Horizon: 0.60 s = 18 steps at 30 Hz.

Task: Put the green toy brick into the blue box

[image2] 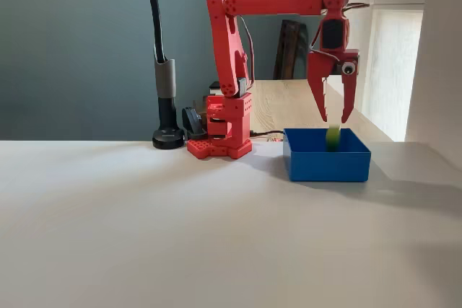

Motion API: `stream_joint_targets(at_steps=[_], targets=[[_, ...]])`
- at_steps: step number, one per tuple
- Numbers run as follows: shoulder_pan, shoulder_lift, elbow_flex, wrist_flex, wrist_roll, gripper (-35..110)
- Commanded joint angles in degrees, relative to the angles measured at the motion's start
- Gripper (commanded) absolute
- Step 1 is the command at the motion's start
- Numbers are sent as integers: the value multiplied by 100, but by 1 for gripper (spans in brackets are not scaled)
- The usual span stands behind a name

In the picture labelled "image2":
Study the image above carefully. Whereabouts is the arm servo wire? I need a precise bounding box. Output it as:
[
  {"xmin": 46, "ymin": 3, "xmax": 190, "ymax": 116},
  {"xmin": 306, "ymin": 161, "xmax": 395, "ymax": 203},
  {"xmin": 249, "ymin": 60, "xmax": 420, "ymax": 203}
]
[{"xmin": 237, "ymin": 15, "xmax": 257, "ymax": 84}]

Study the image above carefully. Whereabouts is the green ball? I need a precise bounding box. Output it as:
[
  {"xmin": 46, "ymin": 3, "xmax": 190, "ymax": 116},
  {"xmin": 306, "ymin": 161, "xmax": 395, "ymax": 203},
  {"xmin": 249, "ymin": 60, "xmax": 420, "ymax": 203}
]
[{"xmin": 326, "ymin": 123, "xmax": 341, "ymax": 152}]

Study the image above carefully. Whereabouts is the blue box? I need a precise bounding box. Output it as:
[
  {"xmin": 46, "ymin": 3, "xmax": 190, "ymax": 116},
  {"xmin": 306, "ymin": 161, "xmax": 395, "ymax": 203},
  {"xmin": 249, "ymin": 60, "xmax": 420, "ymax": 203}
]
[{"xmin": 282, "ymin": 127, "xmax": 372, "ymax": 182}]

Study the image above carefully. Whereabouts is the white window blind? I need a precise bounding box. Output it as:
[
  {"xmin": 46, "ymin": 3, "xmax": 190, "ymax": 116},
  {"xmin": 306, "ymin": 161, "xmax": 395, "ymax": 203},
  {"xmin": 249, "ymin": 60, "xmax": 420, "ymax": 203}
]
[{"xmin": 360, "ymin": 0, "xmax": 426, "ymax": 143}]

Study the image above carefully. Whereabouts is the light wooden table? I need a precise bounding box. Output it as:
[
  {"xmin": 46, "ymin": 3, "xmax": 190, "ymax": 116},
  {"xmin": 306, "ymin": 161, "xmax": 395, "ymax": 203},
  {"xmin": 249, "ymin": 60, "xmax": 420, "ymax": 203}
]
[{"xmin": 248, "ymin": 79, "xmax": 394, "ymax": 143}]

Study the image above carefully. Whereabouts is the black red wrist servo wire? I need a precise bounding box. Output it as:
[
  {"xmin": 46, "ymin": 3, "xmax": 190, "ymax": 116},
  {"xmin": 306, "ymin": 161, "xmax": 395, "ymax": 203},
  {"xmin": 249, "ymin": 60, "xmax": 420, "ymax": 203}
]
[{"xmin": 344, "ymin": 1, "xmax": 371, "ymax": 12}]

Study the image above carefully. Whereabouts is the black table clamp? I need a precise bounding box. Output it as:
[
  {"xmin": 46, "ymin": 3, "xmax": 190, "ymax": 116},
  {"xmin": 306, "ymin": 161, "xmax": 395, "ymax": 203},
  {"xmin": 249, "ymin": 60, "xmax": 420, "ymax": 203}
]
[{"xmin": 181, "ymin": 106, "xmax": 204, "ymax": 139}]

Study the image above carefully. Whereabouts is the black usb cable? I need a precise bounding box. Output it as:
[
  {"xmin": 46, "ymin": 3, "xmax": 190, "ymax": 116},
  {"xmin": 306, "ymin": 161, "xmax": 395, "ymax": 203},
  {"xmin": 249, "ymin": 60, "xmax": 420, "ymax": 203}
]
[{"xmin": 250, "ymin": 129, "xmax": 286, "ymax": 138}]

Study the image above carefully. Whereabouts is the dark wooden board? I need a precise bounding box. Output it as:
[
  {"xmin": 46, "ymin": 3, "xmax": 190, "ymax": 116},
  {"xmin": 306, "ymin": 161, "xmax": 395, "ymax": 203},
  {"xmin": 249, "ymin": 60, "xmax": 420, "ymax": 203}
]
[{"xmin": 273, "ymin": 19, "xmax": 310, "ymax": 81}]

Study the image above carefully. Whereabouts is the black gooseneck stand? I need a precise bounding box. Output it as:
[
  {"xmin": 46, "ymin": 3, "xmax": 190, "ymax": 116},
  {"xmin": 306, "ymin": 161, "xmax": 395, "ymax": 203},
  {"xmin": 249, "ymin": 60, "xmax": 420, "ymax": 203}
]
[{"xmin": 143, "ymin": 0, "xmax": 187, "ymax": 149}]

